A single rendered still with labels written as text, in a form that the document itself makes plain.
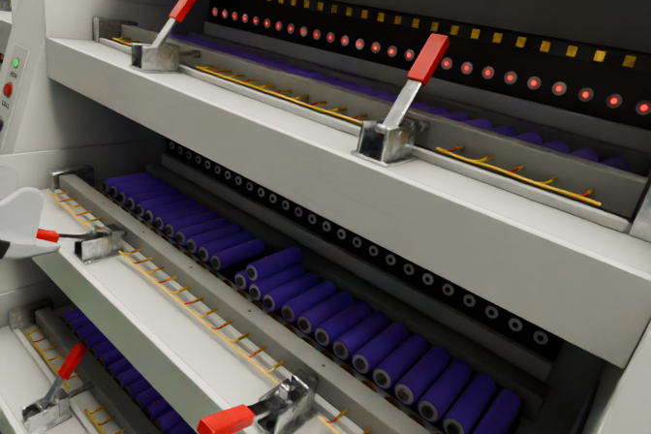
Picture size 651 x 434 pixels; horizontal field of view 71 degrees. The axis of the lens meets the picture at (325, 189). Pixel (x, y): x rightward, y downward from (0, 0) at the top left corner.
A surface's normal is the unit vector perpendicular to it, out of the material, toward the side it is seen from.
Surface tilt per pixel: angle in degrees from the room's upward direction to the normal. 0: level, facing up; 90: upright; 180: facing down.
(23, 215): 89
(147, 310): 17
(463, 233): 107
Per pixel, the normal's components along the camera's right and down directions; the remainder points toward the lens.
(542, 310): -0.63, 0.18
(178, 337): 0.17, -0.92
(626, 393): -0.55, -0.10
